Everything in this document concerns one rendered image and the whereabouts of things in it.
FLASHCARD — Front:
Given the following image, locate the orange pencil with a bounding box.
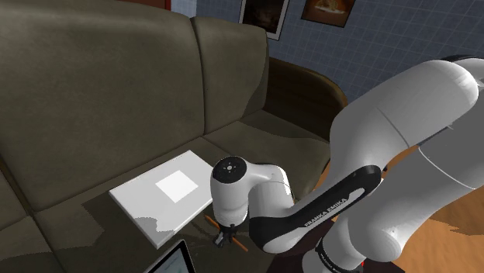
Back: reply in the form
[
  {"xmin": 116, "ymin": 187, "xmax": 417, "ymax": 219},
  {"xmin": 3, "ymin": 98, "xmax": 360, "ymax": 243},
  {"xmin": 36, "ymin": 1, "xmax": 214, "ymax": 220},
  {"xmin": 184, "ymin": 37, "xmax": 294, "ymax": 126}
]
[{"xmin": 203, "ymin": 214, "xmax": 250, "ymax": 253}]

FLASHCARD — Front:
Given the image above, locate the black framed tablet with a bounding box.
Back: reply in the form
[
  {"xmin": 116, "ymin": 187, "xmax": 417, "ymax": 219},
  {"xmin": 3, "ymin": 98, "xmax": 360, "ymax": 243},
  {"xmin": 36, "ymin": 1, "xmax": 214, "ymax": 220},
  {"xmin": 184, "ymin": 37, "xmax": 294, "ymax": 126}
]
[{"xmin": 142, "ymin": 239, "xmax": 198, "ymax": 273}]

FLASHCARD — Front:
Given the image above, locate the white flat book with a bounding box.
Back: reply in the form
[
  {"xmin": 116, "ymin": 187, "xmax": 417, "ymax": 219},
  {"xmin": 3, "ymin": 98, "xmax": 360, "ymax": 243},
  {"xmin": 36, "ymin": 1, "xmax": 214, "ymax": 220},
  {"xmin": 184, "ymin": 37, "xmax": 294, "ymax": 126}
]
[{"xmin": 109, "ymin": 150, "xmax": 216, "ymax": 250}]

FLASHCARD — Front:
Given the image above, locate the olive brown sofa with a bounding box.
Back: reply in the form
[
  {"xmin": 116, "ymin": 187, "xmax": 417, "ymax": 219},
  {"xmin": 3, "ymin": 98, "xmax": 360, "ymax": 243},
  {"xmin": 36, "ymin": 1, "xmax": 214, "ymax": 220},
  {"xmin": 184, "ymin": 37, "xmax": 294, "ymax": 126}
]
[{"xmin": 0, "ymin": 0, "xmax": 349, "ymax": 273}]

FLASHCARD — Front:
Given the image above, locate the dark white framed wall picture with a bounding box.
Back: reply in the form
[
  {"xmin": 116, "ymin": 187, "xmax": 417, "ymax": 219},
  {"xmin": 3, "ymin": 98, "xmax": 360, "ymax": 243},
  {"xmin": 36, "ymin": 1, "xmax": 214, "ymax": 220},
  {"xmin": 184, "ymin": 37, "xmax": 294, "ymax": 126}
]
[{"xmin": 237, "ymin": 0, "xmax": 291, "ymax": 42}]

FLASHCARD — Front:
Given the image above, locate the orange brown wall picture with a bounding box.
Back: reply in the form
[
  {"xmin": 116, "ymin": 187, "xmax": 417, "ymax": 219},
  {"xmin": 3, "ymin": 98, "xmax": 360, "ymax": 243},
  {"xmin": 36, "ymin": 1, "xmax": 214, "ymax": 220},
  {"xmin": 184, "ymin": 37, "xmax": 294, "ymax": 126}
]
[{"xmin": 300, "ymin": 0, "xmax": 357, "ymax": 29}]

